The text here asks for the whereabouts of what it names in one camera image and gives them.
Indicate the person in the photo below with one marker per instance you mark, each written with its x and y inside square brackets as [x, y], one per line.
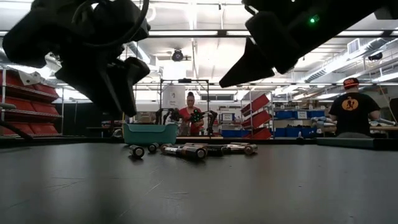
[190, 119]
[353, 109]

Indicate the teal plastic bin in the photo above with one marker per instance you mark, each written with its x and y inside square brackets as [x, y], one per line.
[150, 134]

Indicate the red bin wall rack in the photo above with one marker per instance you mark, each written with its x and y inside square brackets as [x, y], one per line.
[28, 109]

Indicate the small blue screen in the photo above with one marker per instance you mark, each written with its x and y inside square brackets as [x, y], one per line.
[227, 117]

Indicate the white sign board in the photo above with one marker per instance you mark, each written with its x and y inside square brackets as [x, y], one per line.
[174, 98]

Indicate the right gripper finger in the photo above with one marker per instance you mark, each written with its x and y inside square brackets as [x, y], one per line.
[248, 68]

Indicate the black curved bar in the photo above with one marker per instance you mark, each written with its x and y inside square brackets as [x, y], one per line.
[15, 129]

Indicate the black ceiling camera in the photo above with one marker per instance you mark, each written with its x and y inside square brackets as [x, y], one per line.
[178, 55]

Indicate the tilted red bin rack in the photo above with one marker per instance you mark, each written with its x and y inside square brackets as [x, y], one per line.
[258, 118]

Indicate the black overhead rig beam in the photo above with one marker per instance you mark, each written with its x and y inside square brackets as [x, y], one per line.
[199, 36]

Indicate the silver ceiling duct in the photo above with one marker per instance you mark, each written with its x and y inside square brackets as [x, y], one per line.
[329, 67]

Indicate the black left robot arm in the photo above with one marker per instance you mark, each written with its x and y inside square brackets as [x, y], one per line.
[37, 34]

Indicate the silver AAA battery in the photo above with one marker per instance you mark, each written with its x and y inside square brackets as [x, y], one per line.
[172, 150]
[235, 147]

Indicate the white ceiling vent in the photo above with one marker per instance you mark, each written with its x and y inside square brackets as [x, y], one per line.
[354, 46]

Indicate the black background robot arm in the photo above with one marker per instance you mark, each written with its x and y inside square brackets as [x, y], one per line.
[211, 116]
[169, 115]

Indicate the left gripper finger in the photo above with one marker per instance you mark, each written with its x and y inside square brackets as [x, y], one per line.
[136, 70]
[99, 84]

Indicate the blue storage bin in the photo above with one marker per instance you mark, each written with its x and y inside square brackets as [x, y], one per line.
[233, 133]

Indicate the black ceiling lamp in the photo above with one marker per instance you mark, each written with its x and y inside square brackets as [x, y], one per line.
[375, 56]

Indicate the black table mat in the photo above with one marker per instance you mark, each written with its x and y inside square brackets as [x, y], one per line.
[199, 186]

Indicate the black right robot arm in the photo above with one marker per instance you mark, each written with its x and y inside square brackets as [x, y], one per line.
[348, 15]

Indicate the wooden workbench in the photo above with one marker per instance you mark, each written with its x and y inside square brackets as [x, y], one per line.
[385, 128]

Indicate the grey material roll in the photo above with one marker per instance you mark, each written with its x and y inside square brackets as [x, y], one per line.
[323, 119]
[385, 122]

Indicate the blue bin shelf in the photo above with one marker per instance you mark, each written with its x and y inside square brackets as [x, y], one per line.
[295, 132]

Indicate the black stand frame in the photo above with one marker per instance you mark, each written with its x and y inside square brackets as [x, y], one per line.
[185, 81]

